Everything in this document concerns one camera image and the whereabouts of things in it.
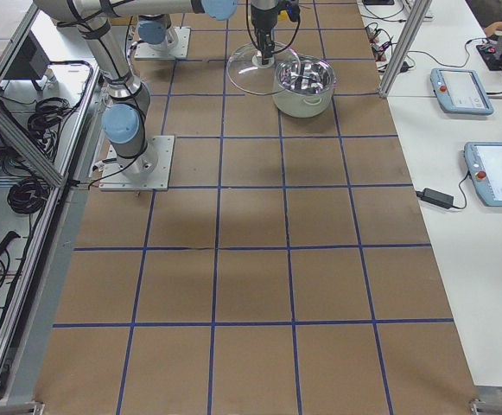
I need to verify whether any aluminium frame post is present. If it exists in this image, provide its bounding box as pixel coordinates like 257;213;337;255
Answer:
378;0;431;98

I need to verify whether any black cable bundle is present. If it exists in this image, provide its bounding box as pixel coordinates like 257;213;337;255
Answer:
7;176;51;215

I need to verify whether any black power adapter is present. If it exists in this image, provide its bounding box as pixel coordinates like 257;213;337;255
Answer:
416;188;454;209

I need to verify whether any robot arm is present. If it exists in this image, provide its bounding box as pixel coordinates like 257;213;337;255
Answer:
137;14;176;49
35;1;301;112

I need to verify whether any brown paper table cover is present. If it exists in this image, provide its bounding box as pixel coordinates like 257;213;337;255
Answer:
35;1;475;414

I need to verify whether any glass pot lid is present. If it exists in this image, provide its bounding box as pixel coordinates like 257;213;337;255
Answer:
226;43;301;96

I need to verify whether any blue teach pendant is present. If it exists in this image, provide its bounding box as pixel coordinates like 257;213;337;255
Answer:
429;68;493;116
464;142;502;207

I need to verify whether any far blue teach pendant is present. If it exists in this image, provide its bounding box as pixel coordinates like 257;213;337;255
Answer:
429;68;493;116

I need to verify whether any near blue teach pendant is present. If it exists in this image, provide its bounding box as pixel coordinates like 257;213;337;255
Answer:
464;142;502;207

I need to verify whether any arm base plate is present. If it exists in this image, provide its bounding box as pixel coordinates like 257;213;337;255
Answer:
134;26;191;61
98;136;175;191

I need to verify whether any pale green steel pot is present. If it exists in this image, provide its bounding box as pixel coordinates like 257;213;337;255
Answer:
273;56;337;118

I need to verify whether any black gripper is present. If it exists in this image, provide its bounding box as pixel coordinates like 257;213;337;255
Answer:
250;0;298;65

